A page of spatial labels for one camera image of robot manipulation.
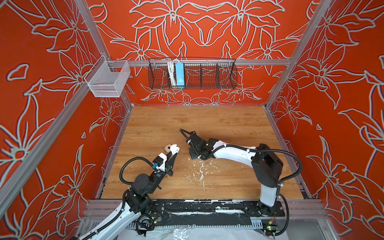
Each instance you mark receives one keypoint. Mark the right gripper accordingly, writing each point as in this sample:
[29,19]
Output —
[191,156]

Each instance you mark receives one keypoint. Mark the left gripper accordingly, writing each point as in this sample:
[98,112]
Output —
[169,164]

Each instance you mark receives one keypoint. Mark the white round puck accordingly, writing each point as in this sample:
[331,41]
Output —
[174,149]

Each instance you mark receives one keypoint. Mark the white earbud charging case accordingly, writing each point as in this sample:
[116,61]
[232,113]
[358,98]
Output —
[168,148]

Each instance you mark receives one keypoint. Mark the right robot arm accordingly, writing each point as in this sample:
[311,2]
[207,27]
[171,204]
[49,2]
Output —
[266,164]

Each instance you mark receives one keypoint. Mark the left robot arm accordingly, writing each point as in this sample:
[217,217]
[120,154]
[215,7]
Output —
[136,203]

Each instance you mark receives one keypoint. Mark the blue white box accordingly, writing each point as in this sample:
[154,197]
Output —
[180,75]

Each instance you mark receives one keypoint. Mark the clear plastic bin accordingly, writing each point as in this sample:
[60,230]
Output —
[107,79]

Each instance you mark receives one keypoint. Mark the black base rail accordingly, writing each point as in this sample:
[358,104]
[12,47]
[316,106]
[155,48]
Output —
[213,213]

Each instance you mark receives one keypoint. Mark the black wire basket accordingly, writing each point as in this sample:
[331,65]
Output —
[200,74]

